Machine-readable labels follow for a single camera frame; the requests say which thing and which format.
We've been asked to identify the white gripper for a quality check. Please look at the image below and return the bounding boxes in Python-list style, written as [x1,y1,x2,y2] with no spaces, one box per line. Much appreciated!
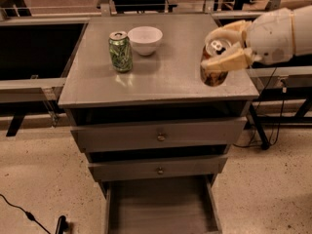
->
[201,8,293,72]

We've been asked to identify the orange soda can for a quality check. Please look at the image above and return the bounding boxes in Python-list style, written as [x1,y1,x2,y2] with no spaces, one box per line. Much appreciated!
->
[200,38,231,87]

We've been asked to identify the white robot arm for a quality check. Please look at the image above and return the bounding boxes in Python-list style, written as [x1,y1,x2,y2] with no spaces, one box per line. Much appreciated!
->
[201,5,312,73]

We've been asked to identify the grey top drawer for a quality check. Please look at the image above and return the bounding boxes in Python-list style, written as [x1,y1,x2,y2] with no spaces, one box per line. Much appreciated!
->
[71,117,247,153]

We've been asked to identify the grey drawer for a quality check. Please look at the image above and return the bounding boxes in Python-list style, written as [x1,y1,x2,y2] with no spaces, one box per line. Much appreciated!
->
[104,175,222,234]
[89,155,227,181]
[71,117,247,153]

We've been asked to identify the green soda can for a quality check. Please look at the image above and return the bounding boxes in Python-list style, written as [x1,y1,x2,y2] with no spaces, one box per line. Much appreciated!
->
[108,31,133,73]

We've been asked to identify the brass top drawer knob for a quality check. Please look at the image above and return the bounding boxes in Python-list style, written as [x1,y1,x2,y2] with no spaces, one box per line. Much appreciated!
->
[157,133,166,141]

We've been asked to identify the brass drawer knob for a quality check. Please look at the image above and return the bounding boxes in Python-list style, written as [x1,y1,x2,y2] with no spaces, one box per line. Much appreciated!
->
[157,133,166,141]
[157,167,164,176]

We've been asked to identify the grey middle drawer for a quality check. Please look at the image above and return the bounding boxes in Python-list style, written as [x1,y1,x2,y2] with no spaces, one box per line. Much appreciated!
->
[89,155,227,181]

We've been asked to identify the grey drawer cabinet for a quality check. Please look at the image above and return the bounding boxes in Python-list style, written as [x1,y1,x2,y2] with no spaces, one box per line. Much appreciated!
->
[58,13,260,234]

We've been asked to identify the brass middle drawer knob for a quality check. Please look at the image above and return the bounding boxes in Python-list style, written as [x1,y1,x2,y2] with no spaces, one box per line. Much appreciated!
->
[157,167,164,176]

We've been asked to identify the grey bottom drawer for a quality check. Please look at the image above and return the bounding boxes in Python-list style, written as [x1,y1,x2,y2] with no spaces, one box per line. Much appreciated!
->
[104,175,222,234]

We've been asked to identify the white ceramic bowl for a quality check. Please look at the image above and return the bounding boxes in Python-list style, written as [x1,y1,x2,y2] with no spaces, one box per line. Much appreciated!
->
[128,26,163,56]

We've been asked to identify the black table leg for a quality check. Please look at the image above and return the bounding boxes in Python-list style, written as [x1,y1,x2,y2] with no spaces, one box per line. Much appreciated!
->
[249,105,270,150]

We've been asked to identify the black object on floor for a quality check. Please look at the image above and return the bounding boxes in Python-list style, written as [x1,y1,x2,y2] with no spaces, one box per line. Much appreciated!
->
[55,215,68,234]

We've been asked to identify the black cables by table leg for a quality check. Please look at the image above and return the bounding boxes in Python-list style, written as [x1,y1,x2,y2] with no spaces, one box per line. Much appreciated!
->
[233,66,291,149]

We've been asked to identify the black floor cable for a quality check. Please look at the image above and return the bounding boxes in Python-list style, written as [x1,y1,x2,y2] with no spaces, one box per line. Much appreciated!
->
[0,193,53,234]

